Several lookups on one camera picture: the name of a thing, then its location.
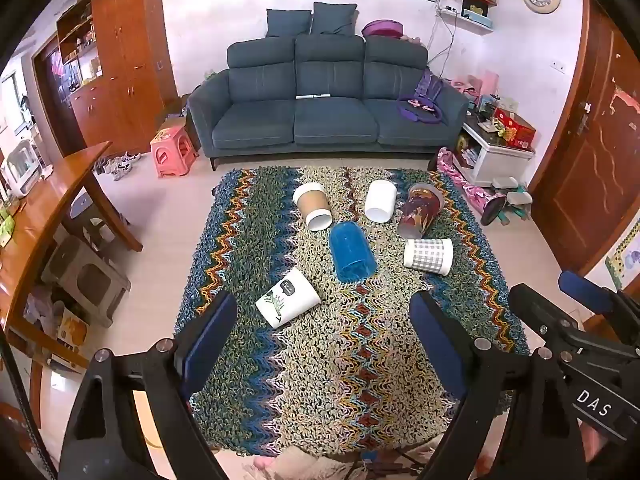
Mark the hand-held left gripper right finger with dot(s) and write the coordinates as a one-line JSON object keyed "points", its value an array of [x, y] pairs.
{"points": [[440, 345]]}

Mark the wooden door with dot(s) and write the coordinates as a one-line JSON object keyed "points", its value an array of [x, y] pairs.
{"points": [[590, 160]]}

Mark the colourful zigzag knitted rug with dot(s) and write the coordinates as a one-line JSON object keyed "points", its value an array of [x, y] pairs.
{"points": [[340, 360]]}

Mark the pair of sneakers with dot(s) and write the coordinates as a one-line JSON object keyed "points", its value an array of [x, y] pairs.
{"points": [[120, 164]]}

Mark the dark blue cushion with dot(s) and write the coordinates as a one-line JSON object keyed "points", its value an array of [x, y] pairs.
{"points": [[334, 19], [287, 24]]}

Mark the white bamboo print cup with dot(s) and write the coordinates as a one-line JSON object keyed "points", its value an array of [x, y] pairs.
{"points": [[287, 300]]}

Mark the pink toy scooter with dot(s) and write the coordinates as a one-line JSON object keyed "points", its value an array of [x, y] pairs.
{"points": [[470, 187]]}

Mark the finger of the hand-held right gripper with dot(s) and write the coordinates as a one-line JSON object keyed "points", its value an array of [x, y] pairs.
{"points": [[585, 290], [545, 317]]}

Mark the dark blue sofa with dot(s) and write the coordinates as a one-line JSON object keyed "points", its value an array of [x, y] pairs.
{"points": [[330, 125]]}

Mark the white side table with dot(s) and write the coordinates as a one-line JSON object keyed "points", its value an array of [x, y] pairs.
{"points": [[495, 160]]}

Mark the purple round cushion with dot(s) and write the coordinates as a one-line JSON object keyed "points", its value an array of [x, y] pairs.
{"points": [[382, 29]]}

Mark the yellow box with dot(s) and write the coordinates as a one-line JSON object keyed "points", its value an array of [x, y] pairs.
{"points": [[72, 331]]}

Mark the purple backpack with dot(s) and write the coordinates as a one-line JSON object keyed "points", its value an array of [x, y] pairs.
{"points": [[425, 102]]}

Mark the wooden wall cabinet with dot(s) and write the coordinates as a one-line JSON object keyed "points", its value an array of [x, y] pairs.
{"points": [[125, 60]]}

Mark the white grey checkered cup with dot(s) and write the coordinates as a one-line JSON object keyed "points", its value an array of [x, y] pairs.
{"points": [[428, 256]]}

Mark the white wall shelf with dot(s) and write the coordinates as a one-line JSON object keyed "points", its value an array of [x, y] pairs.
{"points": [[467, 21]]}

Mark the white appliance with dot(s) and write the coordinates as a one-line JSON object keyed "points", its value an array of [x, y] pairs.
{"points": [[20, 170]]}

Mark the pale cloth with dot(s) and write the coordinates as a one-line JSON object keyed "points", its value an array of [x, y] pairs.
{"points": [[300, 467]]}

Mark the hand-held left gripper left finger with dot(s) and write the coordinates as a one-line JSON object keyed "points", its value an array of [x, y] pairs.
{"points": [[207, 340]]}

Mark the dark red floral cup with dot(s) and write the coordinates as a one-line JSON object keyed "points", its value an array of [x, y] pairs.
{"points": [[419, 210]]}

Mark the white flat remote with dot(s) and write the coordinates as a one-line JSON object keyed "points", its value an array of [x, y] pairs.
{"points": [[312, 96]]}

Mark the plain white cup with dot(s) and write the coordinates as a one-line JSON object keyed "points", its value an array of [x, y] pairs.
{"points": [[380, 201]]}

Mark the grey plastic stool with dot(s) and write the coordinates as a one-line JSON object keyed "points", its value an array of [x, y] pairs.
{"points": [[87, 280], [82, 215]]}

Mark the brown sleeve paper cup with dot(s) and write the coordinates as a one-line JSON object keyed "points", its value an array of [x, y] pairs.
{"points": [[312, 204]]}

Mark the wooden table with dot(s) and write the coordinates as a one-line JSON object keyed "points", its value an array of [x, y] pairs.
{"points": [[55, 195]]}

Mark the blue translucent cup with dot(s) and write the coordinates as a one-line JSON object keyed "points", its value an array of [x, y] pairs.
{"points": [[351, 252]]}

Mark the red printed box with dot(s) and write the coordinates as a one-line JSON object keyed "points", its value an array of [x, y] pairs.
{"points": [[515, 127]]}

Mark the pink plastic stool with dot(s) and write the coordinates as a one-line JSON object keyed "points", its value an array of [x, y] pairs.
{"points": [[172, 152]]}

